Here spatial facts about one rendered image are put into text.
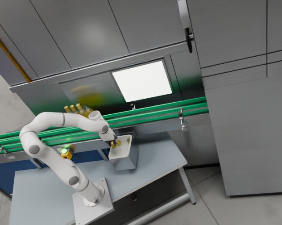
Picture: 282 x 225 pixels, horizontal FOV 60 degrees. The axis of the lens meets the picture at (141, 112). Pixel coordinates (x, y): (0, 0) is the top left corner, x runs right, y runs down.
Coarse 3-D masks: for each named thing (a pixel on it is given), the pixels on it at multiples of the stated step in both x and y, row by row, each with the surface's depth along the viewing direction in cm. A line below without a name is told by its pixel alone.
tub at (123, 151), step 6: (120, 138) 204; (126, 138) 203; (126, 144) 204; (114, 150) 200; (120, 150) 201; (126, 150) 199; (108, 156) 191; (114, 156) 197; (120, 156) 186; (126, 156) 185
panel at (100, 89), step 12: (156, 60) 177; (108, 72) 189; (60, 84) 202; (72, 84) 201; (84, 84) 199; (96, 84) 198; (108, 84) 197; (72, 96) 210; (84, 96) 208; (96, 96) 207; (108, 96) 206; (120, 96) 204; (156, 96) 200; (84, 108) 218; (96, 108) 217
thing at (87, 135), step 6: (84, 132) 202; (90, 132) 200; (48, 138) 213; (54, 138) 211; (60, 138) 210; (66, 138) 210; (72, 138) 209; (78, 138) 208; (84, 138) 207; (90, 138) 206; (12, 144) 225; (18, 144) 222; (48, 144) 218; (54, 144) 217; (6, 150) 231; (12, 150) 230
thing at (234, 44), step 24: (192, 0) 114; (216, 0) 113; (240, 0) 112; (264, 0) 111; (192, 24) 121; (216, 24) 120; (240, 24) 119; (264, 24) 118; (216, 48) 129; (240, 48) 128; (264, 48) 126; (216, 72) 139; (240, 72) 138; (264, 72) 136
